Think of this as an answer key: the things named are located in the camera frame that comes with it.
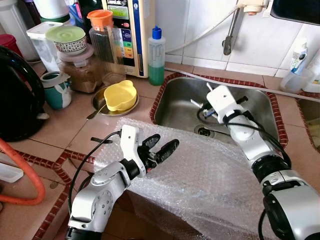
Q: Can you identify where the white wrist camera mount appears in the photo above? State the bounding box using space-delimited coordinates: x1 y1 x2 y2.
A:
119 124 147 179
205 82 247 127

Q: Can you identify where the orange hose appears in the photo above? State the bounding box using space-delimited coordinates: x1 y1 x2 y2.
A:
0 138 47 206

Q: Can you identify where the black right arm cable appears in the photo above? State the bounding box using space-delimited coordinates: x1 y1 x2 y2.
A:
196 106 293 168

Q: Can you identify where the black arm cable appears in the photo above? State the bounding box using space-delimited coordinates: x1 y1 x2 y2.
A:
67 131 123 211
196 106 293 168

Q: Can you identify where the yellow plastic bowl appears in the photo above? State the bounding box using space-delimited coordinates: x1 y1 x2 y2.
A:
103 79 138 112

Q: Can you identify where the teal and white mug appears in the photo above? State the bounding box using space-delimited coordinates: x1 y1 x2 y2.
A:
40 70 73 110

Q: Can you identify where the thin white hose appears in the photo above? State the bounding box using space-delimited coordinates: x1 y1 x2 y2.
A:
165 5 246 55

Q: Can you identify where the beige faucet diverter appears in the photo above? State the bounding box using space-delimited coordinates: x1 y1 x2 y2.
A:
242 0 271 15

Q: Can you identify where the clear container white lid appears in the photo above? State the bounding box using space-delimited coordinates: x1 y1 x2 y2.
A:
26 21 63 72

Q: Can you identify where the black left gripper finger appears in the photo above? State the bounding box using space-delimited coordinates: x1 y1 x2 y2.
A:
151 138 180 164
141 133 162 152

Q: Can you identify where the black round appliance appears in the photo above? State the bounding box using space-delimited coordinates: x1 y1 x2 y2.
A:
0 46 47 142

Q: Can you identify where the metal spoon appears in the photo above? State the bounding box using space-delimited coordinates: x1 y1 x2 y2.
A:
86 101 109 120

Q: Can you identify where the brown-filled jar pink lid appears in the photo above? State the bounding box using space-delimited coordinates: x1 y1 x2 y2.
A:
57 44 106 94

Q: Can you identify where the red container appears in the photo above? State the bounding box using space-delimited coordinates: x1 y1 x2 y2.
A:
0 33 22 57

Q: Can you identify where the beige water purifier appliance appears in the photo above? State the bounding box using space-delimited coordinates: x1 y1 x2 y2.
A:
101 0 157 79

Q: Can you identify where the white tub green band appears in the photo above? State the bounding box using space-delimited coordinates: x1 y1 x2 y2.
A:
32 0 71 24

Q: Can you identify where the white translucent canister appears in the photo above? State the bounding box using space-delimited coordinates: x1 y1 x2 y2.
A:
0 0 40 62

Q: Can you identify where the patterned bowl green lid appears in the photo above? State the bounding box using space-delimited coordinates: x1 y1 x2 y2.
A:
45 25 88 54

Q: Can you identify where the metal sink drain strainer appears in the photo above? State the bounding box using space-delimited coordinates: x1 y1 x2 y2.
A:
194 125 216 138

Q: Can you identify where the clear plastic cup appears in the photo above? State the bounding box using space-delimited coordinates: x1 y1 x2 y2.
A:
280 70 307 94

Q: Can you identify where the small clear glass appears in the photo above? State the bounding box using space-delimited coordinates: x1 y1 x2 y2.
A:
102 71 127 87

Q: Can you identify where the black glossy wall fixture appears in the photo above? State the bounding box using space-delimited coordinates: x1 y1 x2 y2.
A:
270 0 320 27

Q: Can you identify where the green soap bottle blue cap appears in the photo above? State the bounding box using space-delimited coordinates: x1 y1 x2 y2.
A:
148 26 167 87

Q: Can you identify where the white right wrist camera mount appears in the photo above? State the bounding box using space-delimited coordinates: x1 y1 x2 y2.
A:
205 82 247 127

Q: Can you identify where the small steel sink basin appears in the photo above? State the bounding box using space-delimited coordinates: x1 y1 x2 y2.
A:
297 95 320 151

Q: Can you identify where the flat white plastic piece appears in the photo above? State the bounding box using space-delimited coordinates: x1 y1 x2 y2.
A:
0 162 25 184

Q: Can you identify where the large white plastic bottle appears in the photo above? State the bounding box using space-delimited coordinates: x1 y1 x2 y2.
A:
301 47 320 94

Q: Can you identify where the stainless steel sink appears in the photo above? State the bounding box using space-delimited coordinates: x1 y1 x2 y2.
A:
150 73 290 150

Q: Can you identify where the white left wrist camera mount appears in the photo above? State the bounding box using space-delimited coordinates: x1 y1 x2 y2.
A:
119 124 147 179

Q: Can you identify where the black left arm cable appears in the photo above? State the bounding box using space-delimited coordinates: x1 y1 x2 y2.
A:
67 131 123 211

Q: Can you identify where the glass pitcher orange lid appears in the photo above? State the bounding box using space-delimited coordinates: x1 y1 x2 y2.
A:
86 9 127 83

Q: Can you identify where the clear bubble wrap sheet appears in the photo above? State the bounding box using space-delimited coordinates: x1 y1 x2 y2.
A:
94 117 301 240

